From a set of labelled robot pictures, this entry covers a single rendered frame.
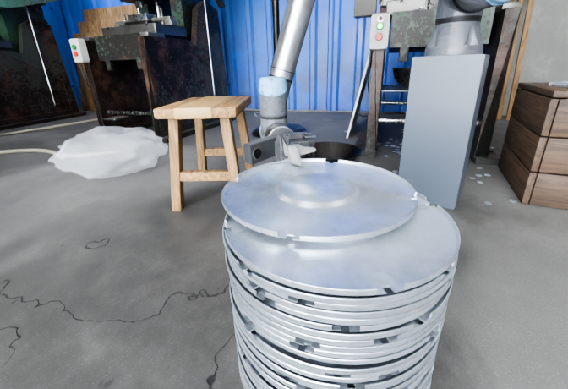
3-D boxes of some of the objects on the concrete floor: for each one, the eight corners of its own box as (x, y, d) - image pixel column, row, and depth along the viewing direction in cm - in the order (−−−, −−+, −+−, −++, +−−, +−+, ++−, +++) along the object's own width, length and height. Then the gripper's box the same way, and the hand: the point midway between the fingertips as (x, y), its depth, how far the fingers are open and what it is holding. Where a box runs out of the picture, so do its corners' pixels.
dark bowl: (358, 178, 119) (359, 161, 117) (288, 172, 128) (287, 156, 126) (363, 156, 146) (364, 143, 143) (305, 153, 155) (305, 140, 152)
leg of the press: (375, 157, 144) (395, -66, 113) (352, 156, 148) (364, -62, 116) (379, 123, 226) (391, -12, 194) (364, 123, 229) (374, -10, 198)
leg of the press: (503, 166, 128) (568, -93, 96) (473, 164, 132) (526, -86, 100) (458, 126, 210) (484, -21, 178) (440, 125, 213) (463, -20, 181)
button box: (377, 157, 141) (390, 13, 119) (325, 154, 149) (329, 17, 127) (382, 112, 270) (389, 39, 248) (354, 112, 277) (358, 41, 255)
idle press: (183, 150, 167) (112, -313, 106) (65, 140, 200) (-41, -217, 139) (279, 112, 301) (272, -103, 240) (199, 109, 334) (175, -80, 273)
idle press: (-13, 137, 217) (-138, -184, 156) (-96, 133, 242) (-233, -145, 181) (136, 108, 355) (101, -68, 294) (73, 108, 380) (28, -54, 319)
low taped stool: (244, 212, 94) (235, 106, 82) (171, 213, 95) (151, 108, 83) (256, 175, 126) (251, 95, 114) (201, 176, 127) (190, 96, 115)
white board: (346, 138, 184) (374, 34, 160) (353, 123, 228) (376, 40, 204) (348, 138, 183) (376, 34, 159) (355, 123, 228) (378, 40, 204)
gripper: (301, 122, 75) (332, 140, 55) (301, 156, 78) (331, 185, 59) (267, 124, 73) (288, 145, 54) (269, 159, 76) (290, 190, 57)
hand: (295, 165), depth 57 cm, fingers closed, pressing on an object
